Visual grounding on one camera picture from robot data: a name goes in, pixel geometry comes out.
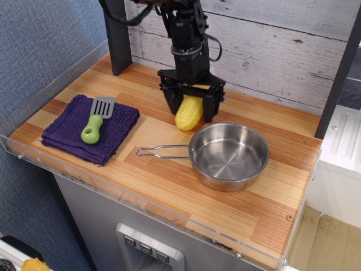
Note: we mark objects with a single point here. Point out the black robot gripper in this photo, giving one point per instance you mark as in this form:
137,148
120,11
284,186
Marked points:
191,76

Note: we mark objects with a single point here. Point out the grey green toy spatula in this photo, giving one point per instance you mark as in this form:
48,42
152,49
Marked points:
102,108

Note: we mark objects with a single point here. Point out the yellow plastic corn cob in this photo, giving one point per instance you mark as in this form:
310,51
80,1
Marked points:
189,112

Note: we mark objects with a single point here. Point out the clear acrylic table guard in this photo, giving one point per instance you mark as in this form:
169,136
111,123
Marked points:
161,198

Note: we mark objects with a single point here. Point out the stainless steel pot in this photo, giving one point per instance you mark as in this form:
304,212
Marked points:
225,156

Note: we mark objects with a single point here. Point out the yellow object at corner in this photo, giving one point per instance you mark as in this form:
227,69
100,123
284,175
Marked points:
34,265

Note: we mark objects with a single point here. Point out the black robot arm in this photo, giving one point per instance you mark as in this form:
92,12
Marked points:
186,26

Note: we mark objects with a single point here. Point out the purple folded towel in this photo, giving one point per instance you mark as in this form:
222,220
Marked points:
65,132

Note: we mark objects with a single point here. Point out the grey toy fridge cabinet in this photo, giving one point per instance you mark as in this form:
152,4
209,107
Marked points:
97,216

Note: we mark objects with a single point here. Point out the dark left upright post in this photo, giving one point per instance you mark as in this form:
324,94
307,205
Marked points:
118,37

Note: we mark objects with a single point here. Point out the silver dispenser button panel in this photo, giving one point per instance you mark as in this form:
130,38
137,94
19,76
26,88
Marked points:
143,252

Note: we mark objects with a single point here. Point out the white toy sink counter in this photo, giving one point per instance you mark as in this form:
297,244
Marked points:
334,188

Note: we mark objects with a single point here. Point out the dark right upright post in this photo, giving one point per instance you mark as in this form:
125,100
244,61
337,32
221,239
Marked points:
340,78

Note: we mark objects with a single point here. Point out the dark upright post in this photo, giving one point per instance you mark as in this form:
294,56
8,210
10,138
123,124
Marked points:
340,78
118,37

